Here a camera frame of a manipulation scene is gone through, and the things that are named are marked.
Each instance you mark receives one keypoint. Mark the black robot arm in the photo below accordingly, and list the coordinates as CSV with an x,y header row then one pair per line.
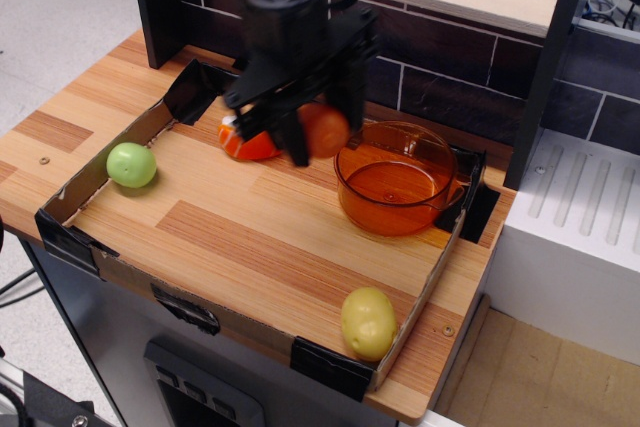
x,y
298,50

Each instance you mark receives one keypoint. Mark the grey control panel with buttons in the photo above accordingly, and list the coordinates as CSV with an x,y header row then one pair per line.
x,y
192,396

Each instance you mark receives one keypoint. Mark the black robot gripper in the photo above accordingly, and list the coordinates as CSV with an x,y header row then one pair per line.
x,y
295,54

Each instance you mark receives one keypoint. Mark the dark grey vertical post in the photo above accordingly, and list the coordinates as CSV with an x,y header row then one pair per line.
x,y
560,28

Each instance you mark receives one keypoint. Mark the cardboard fence with black tape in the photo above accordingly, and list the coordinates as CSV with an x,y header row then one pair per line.
x,y
264,254

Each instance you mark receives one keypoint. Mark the green toy apple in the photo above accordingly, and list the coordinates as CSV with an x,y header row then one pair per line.
x,y
131,165

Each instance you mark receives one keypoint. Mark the orange toy carrot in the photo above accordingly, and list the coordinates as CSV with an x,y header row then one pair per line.
x,y
326,129

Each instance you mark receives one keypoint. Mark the salmon sushi toy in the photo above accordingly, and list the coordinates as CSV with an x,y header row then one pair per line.
x,y
260,147

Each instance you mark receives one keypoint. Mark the yellow toy potato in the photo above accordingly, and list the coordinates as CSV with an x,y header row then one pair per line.
x,y
368,323

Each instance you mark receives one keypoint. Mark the orange transparent plastic pot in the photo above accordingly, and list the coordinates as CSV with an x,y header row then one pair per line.
x,y
396,178

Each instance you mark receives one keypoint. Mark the white toy sink drainboard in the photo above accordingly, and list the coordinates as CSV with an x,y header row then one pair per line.
x,y
567,259

